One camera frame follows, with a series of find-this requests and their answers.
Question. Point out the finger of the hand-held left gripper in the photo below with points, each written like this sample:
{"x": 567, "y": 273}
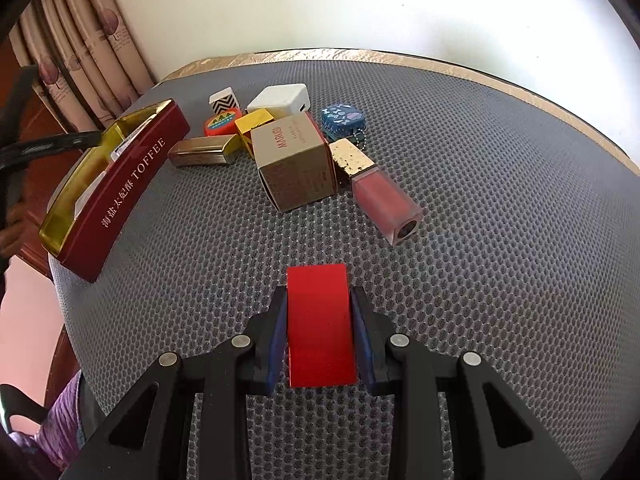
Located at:
{"x": 50, "y": 144}

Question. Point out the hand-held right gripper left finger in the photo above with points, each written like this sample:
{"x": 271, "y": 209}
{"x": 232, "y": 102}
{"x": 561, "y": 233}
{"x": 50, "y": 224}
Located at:
{"x": 276, "y": 345}

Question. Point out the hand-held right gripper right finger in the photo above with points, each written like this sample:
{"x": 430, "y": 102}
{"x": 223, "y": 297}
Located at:
{"x": 361, "y": 345}

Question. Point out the red rectangular block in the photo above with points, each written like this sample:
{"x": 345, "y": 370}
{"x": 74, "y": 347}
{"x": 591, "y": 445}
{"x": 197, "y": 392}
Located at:
{"x": 320, "y": 325}

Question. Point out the gold and red snack packet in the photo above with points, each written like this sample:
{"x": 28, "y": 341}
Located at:
{"x": 127, "y": 190}

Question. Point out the pink lip gloss gold cap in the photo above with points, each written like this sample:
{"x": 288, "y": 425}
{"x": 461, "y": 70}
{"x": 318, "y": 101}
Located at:
{"x": 380, "y": 200}

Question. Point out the gold ribbed lighter case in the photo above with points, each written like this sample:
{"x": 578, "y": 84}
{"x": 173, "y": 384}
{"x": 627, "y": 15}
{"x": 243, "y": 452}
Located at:
{"x": 200, "y": 151}

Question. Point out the orange round tin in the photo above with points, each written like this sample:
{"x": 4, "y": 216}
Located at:
{"x": 221, "y": 124}

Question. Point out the white box with zigzag print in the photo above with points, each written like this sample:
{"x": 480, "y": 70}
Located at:
{"x": 225, "y": 102}

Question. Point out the beige cardboard box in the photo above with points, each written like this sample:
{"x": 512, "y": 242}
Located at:
{"x": 295, "y": 160}

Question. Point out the gold foil cube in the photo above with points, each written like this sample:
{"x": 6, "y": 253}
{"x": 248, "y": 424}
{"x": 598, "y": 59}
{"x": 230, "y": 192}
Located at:
{"x": 250, "y": 127}

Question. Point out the white charger plug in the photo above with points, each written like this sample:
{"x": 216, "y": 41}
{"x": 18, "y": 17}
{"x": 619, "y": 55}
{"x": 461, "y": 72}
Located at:
{"x": 277, "y": 97}

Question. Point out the beige printed curtain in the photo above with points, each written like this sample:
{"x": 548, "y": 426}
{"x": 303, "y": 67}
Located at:
{"x": 95, "y": 35}

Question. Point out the grey mesh mat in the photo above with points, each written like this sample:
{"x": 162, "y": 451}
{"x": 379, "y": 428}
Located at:
{"x": 475, "y": 220}

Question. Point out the purple cloth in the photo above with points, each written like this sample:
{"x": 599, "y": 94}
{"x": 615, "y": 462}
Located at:
{"x": 60, "y": 425}

